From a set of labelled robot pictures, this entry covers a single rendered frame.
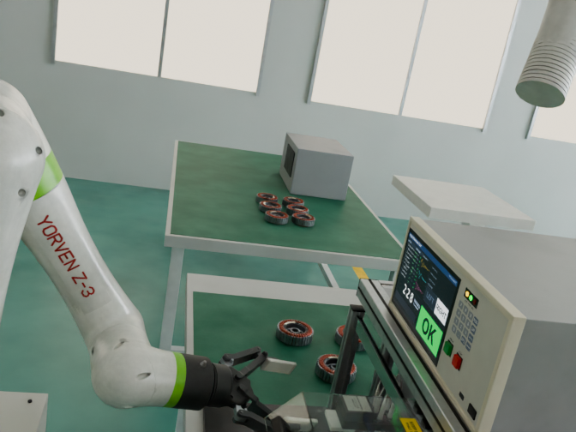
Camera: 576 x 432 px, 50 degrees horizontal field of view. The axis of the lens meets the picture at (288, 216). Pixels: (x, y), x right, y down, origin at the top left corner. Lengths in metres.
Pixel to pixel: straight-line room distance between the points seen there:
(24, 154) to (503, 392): 0.73
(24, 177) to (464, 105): 5.55
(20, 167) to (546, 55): 1.78
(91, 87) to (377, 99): 2.53
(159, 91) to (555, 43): 3.95
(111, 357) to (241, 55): 4.70
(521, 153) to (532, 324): 5.61
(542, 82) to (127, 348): 1.59
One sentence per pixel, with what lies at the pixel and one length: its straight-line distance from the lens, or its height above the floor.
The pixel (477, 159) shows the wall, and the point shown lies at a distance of 6.33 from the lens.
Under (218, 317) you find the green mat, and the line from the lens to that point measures 1.96.
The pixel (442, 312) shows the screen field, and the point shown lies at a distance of 1.13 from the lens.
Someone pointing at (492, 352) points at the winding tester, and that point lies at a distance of 0.98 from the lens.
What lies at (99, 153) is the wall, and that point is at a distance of 5.75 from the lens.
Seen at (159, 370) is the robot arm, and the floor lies 1.09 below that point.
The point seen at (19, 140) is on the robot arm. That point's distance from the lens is 0.80.
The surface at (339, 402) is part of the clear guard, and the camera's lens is 1.09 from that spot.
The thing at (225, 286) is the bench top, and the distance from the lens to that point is 2.17.
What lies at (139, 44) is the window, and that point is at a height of 1.24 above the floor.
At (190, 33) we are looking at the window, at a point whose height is 1.40.
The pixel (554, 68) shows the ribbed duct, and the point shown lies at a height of 1.66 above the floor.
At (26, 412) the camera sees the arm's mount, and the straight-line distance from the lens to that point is 1.35.
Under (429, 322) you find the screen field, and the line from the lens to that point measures 1.17.
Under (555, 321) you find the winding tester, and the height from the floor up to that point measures 1.32.
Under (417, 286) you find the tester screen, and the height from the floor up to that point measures 1.21.
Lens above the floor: 1.65
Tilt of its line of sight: 17 degrees down
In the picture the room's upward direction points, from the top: 10 degrees clockwise
